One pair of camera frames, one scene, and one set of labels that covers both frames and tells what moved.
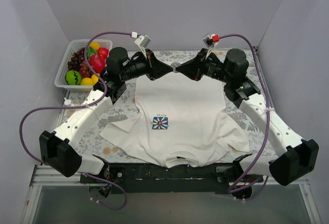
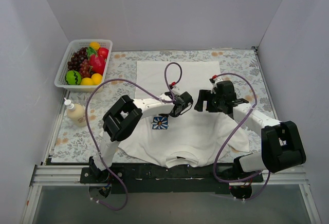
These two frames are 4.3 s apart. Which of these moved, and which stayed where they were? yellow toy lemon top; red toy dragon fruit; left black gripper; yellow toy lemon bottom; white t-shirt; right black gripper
Moved: left black gripper; right black gripper
Stayed: yellow toy lemon bottom; red toy dragon fruit; yellow toy lemon top; white t-shirt
